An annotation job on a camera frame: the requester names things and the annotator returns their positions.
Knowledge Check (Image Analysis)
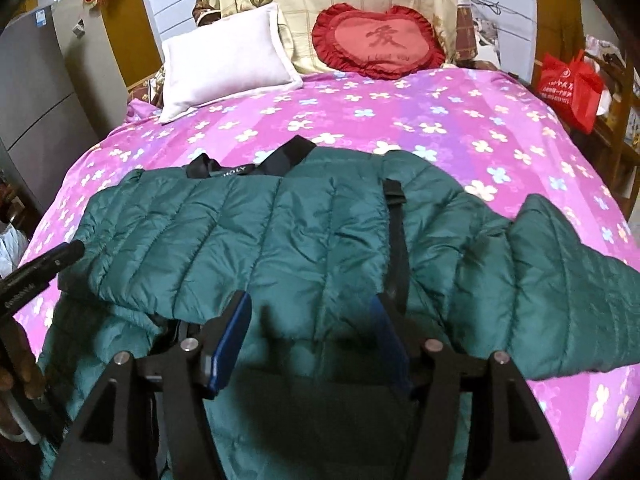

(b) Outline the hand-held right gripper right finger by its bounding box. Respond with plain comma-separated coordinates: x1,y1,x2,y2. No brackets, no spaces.
370,294,571,480

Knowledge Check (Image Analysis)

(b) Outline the floral patterned pillow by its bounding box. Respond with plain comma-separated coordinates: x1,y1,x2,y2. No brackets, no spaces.
149,64,170,110

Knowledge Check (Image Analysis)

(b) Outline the red heart cushion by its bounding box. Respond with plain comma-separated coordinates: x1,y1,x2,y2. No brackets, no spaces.
311,4,447,80

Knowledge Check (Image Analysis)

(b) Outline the person's left hand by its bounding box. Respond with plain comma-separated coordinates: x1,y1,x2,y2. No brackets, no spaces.
0,317,47,402

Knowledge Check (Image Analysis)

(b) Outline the white pillow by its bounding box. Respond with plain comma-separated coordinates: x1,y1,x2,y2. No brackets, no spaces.
159,2,303,123

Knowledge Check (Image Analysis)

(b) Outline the purple floral bed sheet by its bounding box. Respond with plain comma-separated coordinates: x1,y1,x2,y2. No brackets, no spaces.
12,65,640,480

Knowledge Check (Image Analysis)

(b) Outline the green puffer jacket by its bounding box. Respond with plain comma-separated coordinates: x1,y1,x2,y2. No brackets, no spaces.
37,135,640,480

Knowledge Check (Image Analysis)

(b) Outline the white plastic bag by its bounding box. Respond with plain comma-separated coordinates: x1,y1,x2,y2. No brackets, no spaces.
0,224,28,278

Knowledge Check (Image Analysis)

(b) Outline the wooden shelf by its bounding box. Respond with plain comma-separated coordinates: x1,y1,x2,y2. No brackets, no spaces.
582,35,640,203

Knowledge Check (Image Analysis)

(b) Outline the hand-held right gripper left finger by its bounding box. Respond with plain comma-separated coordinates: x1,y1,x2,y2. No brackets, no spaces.
47,290,253,480

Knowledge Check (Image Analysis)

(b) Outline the red shopping bag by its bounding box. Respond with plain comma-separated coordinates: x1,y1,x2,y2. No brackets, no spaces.
537,50,607,135

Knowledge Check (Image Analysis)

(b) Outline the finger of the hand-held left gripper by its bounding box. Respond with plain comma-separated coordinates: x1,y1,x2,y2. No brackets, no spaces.
7,240,87,283

